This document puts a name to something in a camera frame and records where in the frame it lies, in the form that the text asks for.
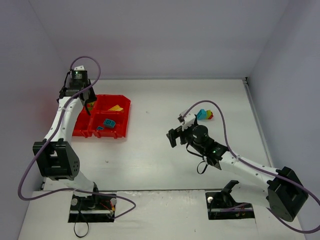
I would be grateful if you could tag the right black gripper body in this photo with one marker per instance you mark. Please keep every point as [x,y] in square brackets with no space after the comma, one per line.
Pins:
[178,135]

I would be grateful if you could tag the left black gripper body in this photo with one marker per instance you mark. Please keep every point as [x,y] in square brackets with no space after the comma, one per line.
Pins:
[88,97]

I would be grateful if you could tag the green long lego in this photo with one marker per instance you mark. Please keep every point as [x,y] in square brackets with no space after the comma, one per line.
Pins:
[90,105]

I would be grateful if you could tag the teal lego block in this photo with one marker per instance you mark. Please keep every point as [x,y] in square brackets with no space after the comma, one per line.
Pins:
[202,115]

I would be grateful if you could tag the teal lego brick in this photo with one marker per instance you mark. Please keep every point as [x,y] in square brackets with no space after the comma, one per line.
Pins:
[109,123]

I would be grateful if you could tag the yellow long lego plate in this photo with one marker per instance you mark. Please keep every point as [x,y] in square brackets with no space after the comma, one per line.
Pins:
[116,108]

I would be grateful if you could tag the green lego cube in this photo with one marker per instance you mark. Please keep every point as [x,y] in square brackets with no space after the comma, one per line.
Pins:
[209,115]

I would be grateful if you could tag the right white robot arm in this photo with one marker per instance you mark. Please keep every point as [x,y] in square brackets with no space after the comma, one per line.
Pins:
[276,189]

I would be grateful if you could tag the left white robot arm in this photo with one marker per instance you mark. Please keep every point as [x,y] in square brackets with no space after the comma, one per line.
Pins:
[56,158]

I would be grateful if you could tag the red divided bin tray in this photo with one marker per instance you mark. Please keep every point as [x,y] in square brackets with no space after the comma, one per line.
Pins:
[86,125]

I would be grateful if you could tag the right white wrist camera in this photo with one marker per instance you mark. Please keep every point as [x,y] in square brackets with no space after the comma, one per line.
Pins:
[186,120]

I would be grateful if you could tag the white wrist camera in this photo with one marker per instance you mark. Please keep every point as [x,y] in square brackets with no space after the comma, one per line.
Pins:
[79,68]
[186,120]

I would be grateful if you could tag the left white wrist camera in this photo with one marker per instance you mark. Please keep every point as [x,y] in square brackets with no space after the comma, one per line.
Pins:
[79,68]

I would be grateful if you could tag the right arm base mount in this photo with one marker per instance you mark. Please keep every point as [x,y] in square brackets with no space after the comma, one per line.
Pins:
[222,206]

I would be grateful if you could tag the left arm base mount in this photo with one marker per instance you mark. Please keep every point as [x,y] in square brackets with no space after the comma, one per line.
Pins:
[92,209]

